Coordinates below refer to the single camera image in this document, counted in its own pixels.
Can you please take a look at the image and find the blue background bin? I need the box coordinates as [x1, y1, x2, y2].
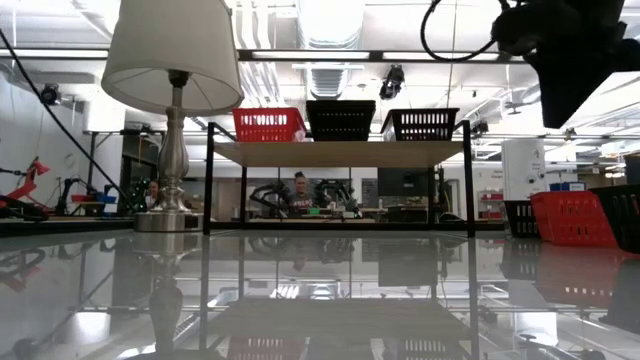
[548, 181, 587, 193]

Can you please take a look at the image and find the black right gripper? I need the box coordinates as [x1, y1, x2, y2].
[492, 0, 640, 129]

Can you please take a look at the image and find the red background stand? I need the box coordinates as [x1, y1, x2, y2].
[0, 157, 52, 211]

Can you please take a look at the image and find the black slotted plastic basket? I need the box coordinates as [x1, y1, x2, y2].
[589, 184, 640, 254]
[305, 99, 377, 143]
[503, 199, 541, 239]
[380, 107, 460, 143]

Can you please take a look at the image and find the person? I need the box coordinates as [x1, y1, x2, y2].
[287, 171, 319, 210]
[143, 179, 162, 210]

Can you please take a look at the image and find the white square pillar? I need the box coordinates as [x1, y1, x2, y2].
[501, 138, 547, 202]

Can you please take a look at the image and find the black overhead camera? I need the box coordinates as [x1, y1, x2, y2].
[378, 64, 406, 101]

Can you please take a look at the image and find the red slotted plastic basket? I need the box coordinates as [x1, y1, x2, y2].
[232, 107, 307, 144]
[529, 190, 620, 250]

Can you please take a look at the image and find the white shade silver table lamp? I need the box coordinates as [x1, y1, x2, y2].
[101, 0, 245, 234]

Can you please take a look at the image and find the wooden shelf black metal frame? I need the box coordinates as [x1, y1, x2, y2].
[202, 119, 476, 239]

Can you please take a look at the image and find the black wall camera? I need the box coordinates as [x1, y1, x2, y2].
[39, 83, 64, 106]

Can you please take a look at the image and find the dark background monitor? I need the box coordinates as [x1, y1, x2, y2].
[377, 167, 431, 197]

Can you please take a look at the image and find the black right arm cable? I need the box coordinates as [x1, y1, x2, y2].
[419, 0, 501, 63]

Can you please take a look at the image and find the thin black cable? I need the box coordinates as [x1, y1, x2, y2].
[0, 28, 135, 211]

